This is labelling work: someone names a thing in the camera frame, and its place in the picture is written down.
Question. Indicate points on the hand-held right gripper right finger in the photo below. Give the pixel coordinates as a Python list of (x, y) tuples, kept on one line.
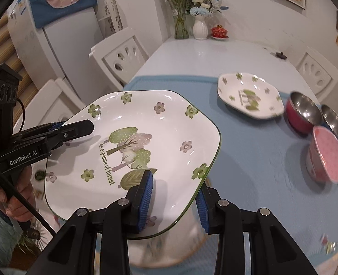
[(201, 212)]

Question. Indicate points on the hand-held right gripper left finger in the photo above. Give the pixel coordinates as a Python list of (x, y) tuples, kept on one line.
[(146, 200)]

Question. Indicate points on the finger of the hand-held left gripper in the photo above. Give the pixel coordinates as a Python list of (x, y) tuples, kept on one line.
[(77, 129), (37, 130)]

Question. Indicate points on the floral white plate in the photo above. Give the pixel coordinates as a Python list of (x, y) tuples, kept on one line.
[(163, 126), (169, 249), (234, 88)]

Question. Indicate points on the red steel bowl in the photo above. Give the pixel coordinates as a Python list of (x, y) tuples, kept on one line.
[(296, 120)]

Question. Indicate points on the pink patterned bowl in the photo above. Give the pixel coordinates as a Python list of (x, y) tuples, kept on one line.
[(328, 154)]

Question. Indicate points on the stainless steel bowl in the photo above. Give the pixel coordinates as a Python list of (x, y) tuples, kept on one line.
[(333, 120)]

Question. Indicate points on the person's left hand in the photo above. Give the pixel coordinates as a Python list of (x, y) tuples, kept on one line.
[(21, 203)]

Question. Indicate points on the beige striped curtain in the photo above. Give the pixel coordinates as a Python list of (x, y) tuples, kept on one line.
[(2, 51)]

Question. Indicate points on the light blue table mat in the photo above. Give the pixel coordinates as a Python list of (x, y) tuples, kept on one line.
[(243, 154)]

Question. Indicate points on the white refrigerator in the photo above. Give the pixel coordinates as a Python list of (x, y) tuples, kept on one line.
[(68, 48)]

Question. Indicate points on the blue refrigerator cover cloth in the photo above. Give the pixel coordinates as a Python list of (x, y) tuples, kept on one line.
[(42, 14)]

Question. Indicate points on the white patterned hanging cloth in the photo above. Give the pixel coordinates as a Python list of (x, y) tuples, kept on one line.
[(111, 17)]

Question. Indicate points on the glass vase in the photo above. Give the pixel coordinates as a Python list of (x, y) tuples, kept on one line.
[(181, 28)]

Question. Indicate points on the white ribbed vase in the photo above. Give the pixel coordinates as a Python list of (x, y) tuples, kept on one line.
[(199, 28)]

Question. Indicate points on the red lidded cup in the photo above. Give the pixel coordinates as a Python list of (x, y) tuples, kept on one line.
[(219, 31)]

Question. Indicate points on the small dark table object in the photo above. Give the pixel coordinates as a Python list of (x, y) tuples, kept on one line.
[(280, 55)]

